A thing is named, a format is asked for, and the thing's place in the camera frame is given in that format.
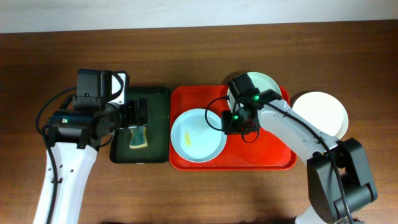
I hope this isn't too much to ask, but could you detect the mint green plate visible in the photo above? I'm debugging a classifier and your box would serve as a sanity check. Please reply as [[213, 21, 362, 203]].
[[227, 72, 282, 111]]

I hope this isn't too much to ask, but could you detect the green yellow sponge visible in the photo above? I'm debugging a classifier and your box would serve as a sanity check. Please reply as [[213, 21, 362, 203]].
[[129, 126, 148, 149]]

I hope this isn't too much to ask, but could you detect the dark green tray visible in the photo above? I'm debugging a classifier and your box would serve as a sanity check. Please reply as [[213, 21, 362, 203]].
[[109, 86, 171, 164]]

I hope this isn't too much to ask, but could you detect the light blue plate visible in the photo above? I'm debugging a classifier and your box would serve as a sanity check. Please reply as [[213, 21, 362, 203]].
[[170, 108, 227, 163]]

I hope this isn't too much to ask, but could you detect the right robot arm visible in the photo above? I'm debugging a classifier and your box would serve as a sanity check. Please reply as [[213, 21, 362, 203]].
[[221, 88, 377, 224]]

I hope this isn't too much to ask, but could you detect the white plate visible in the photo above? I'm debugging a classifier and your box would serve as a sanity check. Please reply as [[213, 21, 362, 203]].
[[292, 91, 349, 139]]

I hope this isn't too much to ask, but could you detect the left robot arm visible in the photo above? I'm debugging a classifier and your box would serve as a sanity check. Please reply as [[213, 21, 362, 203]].
[[34, 69, 149, 223]]

